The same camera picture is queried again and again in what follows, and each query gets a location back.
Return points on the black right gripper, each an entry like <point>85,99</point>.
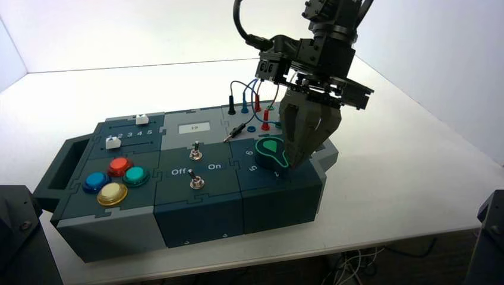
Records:
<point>327,59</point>

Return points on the black knob with green teardrop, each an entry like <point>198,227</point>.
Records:
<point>264,159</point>

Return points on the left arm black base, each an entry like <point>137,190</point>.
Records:
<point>19,244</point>

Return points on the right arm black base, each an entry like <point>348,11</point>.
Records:
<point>490,244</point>

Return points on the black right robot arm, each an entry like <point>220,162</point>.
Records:
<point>334,19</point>

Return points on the blue banana socket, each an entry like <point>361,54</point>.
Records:
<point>251,128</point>

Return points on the small grey display screen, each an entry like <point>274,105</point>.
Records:
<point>194,128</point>

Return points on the dark teal modular control box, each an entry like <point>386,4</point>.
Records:
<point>202,212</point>

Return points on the green round push button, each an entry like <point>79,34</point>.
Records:
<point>135,176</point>

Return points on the red round push button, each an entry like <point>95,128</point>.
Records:
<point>119,166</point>

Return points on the yellow round push button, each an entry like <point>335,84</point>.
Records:
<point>112,194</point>

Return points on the blue round push button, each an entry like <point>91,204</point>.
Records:
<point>95,181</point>

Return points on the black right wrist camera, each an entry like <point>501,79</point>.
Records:
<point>281,65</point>

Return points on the metal toggle switch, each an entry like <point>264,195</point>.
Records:
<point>195,155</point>
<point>197,183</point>

